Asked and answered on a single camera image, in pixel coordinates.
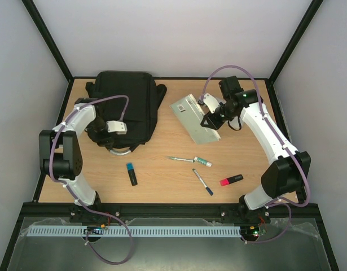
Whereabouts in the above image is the grey notebook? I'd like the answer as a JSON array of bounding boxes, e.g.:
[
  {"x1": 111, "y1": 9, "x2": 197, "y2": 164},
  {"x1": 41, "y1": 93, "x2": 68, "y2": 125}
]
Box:
[{"x1": 170, "y1": 94, "x2": 221, "y2": 145}]

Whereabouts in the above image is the black student backpack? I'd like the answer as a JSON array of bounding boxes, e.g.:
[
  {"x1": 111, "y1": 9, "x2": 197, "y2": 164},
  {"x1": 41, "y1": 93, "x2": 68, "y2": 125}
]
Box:
[{"x1": 85, "y1": 71, "x2": 167, "y2": 151}]

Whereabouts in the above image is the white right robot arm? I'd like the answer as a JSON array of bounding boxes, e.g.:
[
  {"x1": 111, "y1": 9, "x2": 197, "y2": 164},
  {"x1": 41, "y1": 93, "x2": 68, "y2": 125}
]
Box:
[{"x1": 200, "y1": 76, "x2": 311, "y2": 221}]

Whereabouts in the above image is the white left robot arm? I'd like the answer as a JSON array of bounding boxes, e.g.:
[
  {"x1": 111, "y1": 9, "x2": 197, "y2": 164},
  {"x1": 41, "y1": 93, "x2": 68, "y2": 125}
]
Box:
[{"x1": 39, "y1": 95, "x2": 120, "y2": 208}]

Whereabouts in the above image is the blue black highlighter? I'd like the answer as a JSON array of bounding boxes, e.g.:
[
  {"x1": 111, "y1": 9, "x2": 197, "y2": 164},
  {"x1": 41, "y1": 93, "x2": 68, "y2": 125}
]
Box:
[{"x1": 126, "y1": 163, "x2": 138, "y2": 186}]

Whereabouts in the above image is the pink black highlighter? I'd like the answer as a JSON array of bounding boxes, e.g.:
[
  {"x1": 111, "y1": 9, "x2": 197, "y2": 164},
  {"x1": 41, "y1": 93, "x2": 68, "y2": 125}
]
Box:
[{"x1": 219, "y1": 174, "x2": 244, "y2": 186}]

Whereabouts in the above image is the blue capped white marker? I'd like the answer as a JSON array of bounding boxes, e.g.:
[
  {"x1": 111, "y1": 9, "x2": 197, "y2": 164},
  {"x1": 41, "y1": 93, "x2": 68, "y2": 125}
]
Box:
[{"x1": 192, "y1": 168, "x2": 213, "y2": 196}]

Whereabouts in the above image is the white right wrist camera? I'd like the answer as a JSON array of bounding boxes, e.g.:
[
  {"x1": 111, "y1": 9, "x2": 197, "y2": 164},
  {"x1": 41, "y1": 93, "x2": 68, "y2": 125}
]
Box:
[{"x1": 199, "y1": 93, "x2": 220, "y2": 113}]

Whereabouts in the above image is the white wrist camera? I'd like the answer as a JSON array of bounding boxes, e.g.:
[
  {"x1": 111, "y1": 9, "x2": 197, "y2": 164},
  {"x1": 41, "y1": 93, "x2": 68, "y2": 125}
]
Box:
[
  {"x1": 199, "y1": 93, "x2": 220, "y2": 113},
  {"x1": 106, "y1": 120, "x2": 128, "y2": 134}
]

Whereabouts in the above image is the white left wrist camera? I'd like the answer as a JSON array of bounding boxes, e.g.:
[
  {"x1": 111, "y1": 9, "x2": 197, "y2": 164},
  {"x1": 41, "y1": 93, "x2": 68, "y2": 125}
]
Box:
[{"x1": 106, "y1": 120, "x2": 128, "y2": 134}]

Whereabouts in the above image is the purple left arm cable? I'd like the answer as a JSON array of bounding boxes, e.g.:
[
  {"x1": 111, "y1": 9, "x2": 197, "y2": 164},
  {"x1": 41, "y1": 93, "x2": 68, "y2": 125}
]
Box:
[{"x1": 49, "y1": 95, "x2": 134, "y2": 265}]

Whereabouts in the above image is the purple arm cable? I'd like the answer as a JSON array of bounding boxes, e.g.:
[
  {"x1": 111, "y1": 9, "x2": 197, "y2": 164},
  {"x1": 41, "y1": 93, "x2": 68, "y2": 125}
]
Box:
[
  {"x1": 49, "y1": 95, "x2": 134, "y2": 265},
  {"x1": 200, "y1": 65, "x2": 311, "y2": 244}
]

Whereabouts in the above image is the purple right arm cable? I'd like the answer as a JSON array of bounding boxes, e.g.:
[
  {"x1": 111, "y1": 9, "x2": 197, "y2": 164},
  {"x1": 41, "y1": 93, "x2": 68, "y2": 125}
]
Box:
[{"x1": 200, "y1": 65, "x2": 311, "y2": 244}]

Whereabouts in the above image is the black aluminium frame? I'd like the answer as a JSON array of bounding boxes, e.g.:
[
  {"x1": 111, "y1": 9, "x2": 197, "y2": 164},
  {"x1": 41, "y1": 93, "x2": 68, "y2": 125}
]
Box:
[{"x1": 0, "y1": 0, "x2": 338, "y2": 270}]

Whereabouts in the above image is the light blue cable duct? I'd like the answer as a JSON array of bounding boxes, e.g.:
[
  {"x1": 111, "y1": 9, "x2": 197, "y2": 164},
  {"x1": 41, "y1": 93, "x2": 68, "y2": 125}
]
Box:
[{"x1": 27, "y1": 225, "x2": 241, "y2": 238}]

